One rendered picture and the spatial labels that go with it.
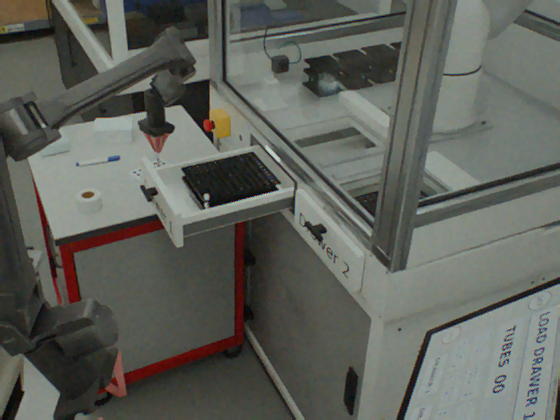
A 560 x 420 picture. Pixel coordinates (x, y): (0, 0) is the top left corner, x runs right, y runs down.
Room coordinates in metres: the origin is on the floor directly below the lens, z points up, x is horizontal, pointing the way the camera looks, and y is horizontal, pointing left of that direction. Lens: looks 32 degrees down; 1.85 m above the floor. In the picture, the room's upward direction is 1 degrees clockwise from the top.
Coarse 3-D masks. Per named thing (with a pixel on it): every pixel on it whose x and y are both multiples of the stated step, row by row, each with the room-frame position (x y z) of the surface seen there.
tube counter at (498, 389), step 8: (496, 376) 0.63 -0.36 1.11; (504, 376) 0.62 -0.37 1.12; (512, 376) 0.61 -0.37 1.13; (488, 384) 0.62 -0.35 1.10; (496, 384) 0.61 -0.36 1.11; (504, 384) 0.60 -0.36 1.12; (488, 392) 0.61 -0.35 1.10; (496, 392) 0.60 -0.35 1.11; (504, 392) 0.59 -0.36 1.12; (488, 400) 0.59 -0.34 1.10; (496, 400) 0.58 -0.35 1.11; (504, 400) 0.57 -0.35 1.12; (488, 408) 0.58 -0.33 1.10; (496, 408) 0.57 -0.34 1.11; (504, 408) 0.56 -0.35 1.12; (480, 416) 0.57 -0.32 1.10; (488, 416) 0.56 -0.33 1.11; (496, 416) 0.55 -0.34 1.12; (504, 416) 0.55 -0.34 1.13
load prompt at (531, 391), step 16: (544, 320) 0.69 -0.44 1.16; (528, 336) 0.67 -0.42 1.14; (544, 336) 0.65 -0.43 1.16; (528, 352) 0.64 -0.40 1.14; (544, 352) 0.62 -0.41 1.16; (528, 368) 0.61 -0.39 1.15; (544, 368) 0.59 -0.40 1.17; (528, 384) 0.58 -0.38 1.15; (544, 384) 0.56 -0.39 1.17; (528, 400) 0.55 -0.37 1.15; (544, 400) 0.54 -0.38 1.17; (512, 416) 0.54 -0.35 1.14; (528, 416) 0.53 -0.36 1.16; (544, 416) 0.51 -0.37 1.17
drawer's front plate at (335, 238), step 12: (300, 192) 1.34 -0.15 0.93; (300, 204) 1.33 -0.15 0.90; (312, 204) 1.29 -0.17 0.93; (312, 216) 1.28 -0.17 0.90; (324, 216) 1.24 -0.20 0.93; (300, 228) 1.33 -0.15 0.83; (336, 228) 1.19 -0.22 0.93; (312, 240) 1.27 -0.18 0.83; (324, 240) 1.22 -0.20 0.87; (336, 240) 1.18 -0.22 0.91; (348, 240) 1.15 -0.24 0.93; (324, 252) 1.22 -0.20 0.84; (336, 252) 1.17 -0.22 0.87; (348, 252) 1.13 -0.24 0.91; (360, 252) 1.11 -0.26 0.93; (336, 264) 1.17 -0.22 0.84; (348, 264) 1.12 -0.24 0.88; (360, 264) 1.10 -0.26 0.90; (348, 276) 1.12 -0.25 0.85; (360, 276) 1.10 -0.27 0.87; (360, 288) 1.10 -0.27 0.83
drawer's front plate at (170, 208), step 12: (144, 168) 1.48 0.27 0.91; (144, 180) 1.49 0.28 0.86; (156, 180) 1.39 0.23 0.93; (168, 192) 1.34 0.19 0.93; (168, 204) 1.29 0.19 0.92; (168, 216) 1.30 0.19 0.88; (180, 216) 1.25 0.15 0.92; (168, 228) 1.30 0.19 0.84; (180, 228) 1.25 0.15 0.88; (180, 240) 1.25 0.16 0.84
